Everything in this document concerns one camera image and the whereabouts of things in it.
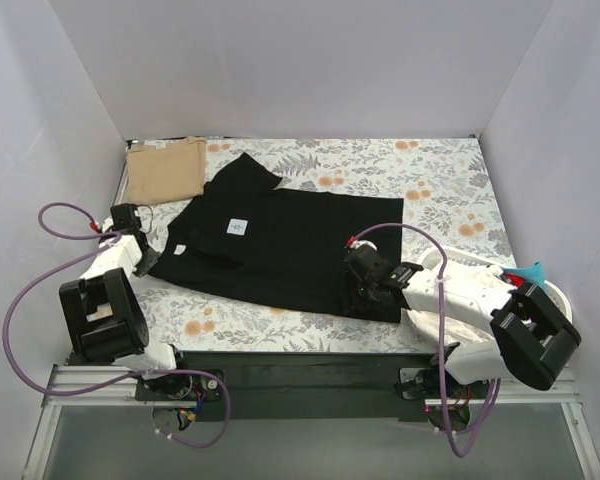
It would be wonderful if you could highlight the black t shirt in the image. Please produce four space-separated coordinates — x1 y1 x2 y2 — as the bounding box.
149 154 403 323

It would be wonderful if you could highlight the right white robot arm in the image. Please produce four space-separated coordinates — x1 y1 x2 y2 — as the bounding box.
344 241 582 391

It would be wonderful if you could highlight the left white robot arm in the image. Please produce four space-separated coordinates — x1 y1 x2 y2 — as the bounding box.
59 203 177 379

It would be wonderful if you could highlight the white laundry basket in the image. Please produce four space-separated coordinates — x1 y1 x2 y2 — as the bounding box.
417 247 573 324

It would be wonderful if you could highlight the folded beige t shirt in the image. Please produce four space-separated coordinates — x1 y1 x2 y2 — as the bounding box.
125 137 207 205

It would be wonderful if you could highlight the white t shirt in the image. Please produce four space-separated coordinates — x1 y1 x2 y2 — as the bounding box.
404 260 514 345

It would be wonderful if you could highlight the red garment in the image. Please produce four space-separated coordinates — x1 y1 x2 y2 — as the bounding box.
506 272 525 287

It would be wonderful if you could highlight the teal garment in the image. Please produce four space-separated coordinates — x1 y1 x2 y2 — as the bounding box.
503 262 546 287

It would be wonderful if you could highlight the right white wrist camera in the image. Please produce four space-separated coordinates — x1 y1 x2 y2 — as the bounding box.
346 237 378 251

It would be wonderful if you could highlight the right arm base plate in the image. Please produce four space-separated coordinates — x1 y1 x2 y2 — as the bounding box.
394 367 490 414

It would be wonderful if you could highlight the aluminium frame rail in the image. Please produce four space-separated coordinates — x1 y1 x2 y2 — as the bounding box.
42 366 161 407

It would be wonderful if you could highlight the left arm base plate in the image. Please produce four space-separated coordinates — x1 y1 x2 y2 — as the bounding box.
135 374 223 402

